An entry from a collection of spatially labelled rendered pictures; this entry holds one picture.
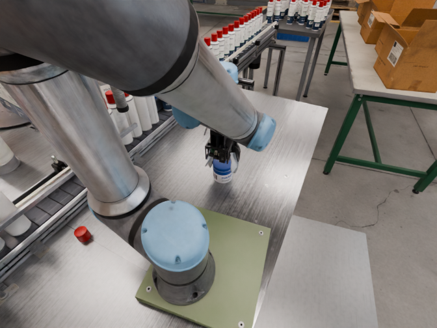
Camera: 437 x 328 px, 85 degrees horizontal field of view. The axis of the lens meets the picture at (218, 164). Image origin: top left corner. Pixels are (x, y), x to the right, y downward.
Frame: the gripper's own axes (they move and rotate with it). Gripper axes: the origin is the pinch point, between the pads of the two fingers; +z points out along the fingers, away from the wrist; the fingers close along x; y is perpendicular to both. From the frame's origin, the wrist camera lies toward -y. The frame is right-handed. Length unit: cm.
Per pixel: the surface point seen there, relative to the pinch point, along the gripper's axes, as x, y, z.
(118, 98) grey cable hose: -29.1, 6.8, -24.2
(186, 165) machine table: -14.7, -1.0, 5.0
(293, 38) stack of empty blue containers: 1, -453, 83
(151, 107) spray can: -34.4, -15.3, -8.3
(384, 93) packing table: 70, -99, 10
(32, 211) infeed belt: -47, 35, 0
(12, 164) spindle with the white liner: -67, 23, -2
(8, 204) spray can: -43, 39, -10
